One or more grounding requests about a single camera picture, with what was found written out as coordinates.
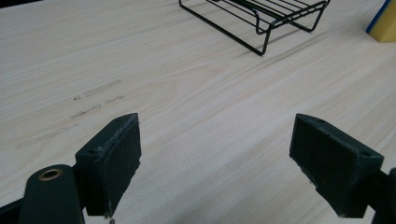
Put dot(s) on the yellow sponge with blue layer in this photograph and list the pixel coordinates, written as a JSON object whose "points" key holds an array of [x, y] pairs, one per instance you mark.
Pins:
{"points": [[384, 23]]}

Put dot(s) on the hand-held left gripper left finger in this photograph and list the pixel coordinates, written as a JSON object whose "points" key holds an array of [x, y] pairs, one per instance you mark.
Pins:
{"points": [[109, 165]]}

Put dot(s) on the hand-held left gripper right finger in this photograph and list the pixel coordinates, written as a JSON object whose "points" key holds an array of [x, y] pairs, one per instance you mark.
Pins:
{"points": [[330, 161]]}

